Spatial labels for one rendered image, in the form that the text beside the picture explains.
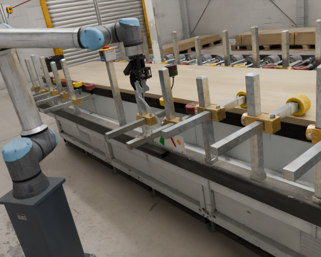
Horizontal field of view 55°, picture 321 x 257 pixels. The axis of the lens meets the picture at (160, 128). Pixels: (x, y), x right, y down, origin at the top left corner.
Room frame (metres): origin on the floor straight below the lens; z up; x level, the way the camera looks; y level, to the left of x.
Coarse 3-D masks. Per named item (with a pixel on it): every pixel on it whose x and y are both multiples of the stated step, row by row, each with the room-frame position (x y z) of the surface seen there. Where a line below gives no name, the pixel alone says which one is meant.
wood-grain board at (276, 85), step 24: (72, 72) 3.43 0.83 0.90; (96, 72) 3.13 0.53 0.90; (120, 72) 2.88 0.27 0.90; (192, 72) 2.32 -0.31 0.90; (216, 72) 2.17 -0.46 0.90; (240, 72) 2.04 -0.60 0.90; (264, 72) 1.93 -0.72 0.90; (288, 72) 1.82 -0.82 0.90; (312, 72) 1.73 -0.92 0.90; (192, 96) 1.68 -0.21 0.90; (216, 96) 1.60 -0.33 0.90; (264, 96) 1.45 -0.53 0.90; (288, 96) 1.39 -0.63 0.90; (312, 96) 1.33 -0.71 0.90; (288, 120) 1.15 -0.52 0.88; (312, 120) 1.07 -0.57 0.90
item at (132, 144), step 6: (192, 114) 1.49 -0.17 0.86; (162, 126) 1.40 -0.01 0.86; (168, 126) 1.39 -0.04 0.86; (156, 132) 1.34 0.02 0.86; (138, 138) 1.30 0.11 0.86; (144, 138) 1.30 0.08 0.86; (150, 138) 1.32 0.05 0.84; (126, 144) 1.28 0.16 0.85; (132, 144) 1.26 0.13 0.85; (138, 144) 1.28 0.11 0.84
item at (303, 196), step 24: (72, 120) 2.51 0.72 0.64; (96, 120) 2.19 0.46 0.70; (144, 144) 1.64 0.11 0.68; (192, 168) 1.32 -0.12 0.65; (216, 168) 1.19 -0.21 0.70; (240, 168) 1.16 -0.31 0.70; (240, 192) 1.09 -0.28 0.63; (264, 192) 0.99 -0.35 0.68; (288, 192) 0.93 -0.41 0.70; (312, 192) 0.91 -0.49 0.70; (312, 216) 0.84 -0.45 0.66
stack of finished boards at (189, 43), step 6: (204, 36) 10.40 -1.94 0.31; (210, 36) 10.15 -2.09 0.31; (216, 36) 10.28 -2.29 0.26; (180, 42) 9.87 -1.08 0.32; (186, 42) 9.58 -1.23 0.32; (192, 42) 9.63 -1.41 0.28; (204, 42) 9.94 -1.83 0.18; (168, 48) 9.07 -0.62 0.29; (180, 48) 9.33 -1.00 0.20; (186, 48) 9.48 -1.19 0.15
